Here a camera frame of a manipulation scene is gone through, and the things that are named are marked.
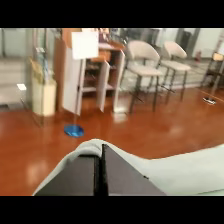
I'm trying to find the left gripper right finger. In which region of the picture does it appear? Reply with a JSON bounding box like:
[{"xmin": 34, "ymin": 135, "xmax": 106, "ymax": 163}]
[{"xmin": 101, "ymin": 143, "xmax": 167, "ymax": 196}]

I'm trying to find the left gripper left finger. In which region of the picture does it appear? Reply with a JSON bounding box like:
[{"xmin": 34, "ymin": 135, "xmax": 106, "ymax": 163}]
[{"xmin": 34, "ymin": 154, "xmax": 102, "ymax": 196}]

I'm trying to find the pale green T-shirt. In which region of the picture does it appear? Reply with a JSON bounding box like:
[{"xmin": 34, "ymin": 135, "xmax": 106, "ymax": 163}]
[{"xmin": 32, "ymin": 138, "xmax": 224, "ymax": 196}]

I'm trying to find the blue round disc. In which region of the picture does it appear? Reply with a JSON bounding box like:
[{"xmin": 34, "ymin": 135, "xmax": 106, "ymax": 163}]
[{"xmin": 63, "ymin": 123, "xmax": 85, "ymax": 138}]

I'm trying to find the open cardboard box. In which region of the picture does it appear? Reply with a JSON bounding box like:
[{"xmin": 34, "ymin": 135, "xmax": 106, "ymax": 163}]
[{"xmin": 53, "ymin": 28, "xmax": 127, "ymax": 116}]

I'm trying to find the beige bar chair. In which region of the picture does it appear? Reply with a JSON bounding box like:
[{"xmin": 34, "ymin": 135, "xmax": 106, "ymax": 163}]
[
  {"xmin": 161, "ymin": 40, "xmax": 193, "ymax": 102},
  {"xmin": 125, "ymin": 40, "xmax": 165, "ymax": 115}
]

